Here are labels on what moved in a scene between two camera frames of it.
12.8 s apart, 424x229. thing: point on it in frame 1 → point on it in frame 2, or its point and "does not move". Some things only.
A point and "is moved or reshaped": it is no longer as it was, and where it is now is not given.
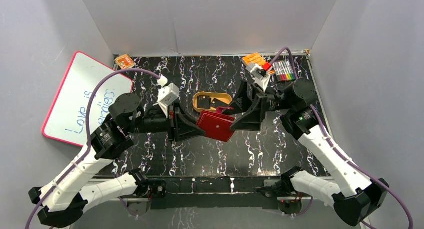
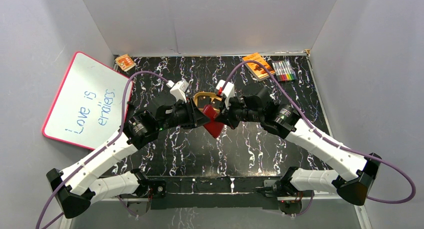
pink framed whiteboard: x=67 y=120 does not move
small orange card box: x=125 y=61 does not move
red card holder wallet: x=215 y=124 is moved or reshaped
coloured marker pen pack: x=284 y=71 does not move
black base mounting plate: x=216 y=193 does not move
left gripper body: x=177 y=123 → x=192 y=114
